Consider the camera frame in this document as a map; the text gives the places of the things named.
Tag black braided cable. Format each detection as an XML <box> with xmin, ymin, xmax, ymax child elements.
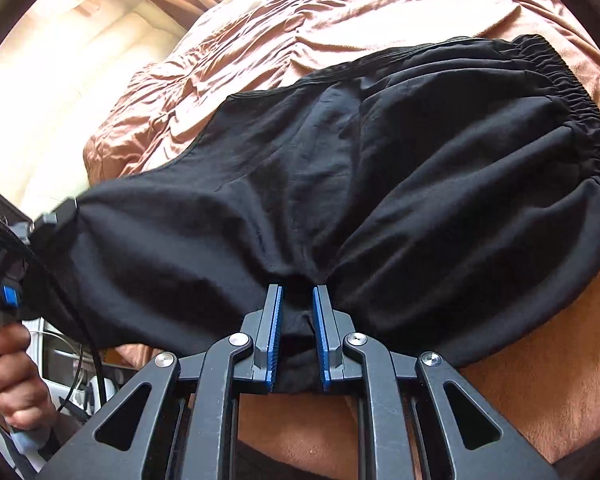
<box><xmin>0</xmin><ymin>210</ymin><xmax>106</xmax><ymax>416</ymax></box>

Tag cream padded headboard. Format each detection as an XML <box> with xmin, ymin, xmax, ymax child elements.
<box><xmin>0</xmin><ymin>7</ymin><xmax>216</xmax><ymax>211</ymax></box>

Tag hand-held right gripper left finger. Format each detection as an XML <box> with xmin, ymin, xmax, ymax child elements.
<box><xmin>35</xmin><ymin>284</ymin><xmax>285</xmax><ymax>480</ymax></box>

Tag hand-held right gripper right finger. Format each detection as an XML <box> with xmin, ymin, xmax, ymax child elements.
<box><xmin>312</xmin><ymin>284</ymin><xmax>561</xmax><ymax>480</ymax></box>

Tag person's left hand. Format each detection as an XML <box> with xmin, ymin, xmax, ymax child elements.
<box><xmin>0</xmin><ymin>326</ymin><xmax>57</xmax><ymax>432</ymax></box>

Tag brown blanket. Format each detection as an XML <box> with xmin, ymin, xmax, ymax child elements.
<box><xmin>82</xmin><ymin>0</ymin><xmax>600</xmax><ymax>468</ymax></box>

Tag black pants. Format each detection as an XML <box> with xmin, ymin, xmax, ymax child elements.
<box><xmin>30</xmin><ymin>34</ymin><xmax>600</xmax><ymax>396</ymax></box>

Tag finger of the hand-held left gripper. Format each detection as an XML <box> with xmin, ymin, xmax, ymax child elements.
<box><xmin>30</xmin><ymin>198</ymin><xmax>79</xmax><ymax>251</ymax></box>

